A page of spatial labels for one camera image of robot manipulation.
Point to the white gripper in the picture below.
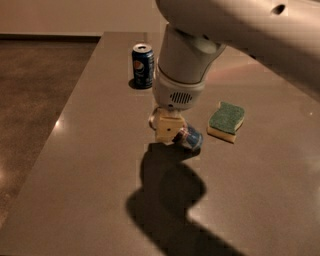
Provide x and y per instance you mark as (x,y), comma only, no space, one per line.
(173,94)

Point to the red bull can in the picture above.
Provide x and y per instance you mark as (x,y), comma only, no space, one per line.
(189,138)

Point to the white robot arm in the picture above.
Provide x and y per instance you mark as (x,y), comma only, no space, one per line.
(283,35)

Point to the blue pepsi can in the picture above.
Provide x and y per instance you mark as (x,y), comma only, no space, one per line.
(143,65)

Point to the green yellow sponge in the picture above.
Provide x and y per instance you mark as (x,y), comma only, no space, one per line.
(225,121)

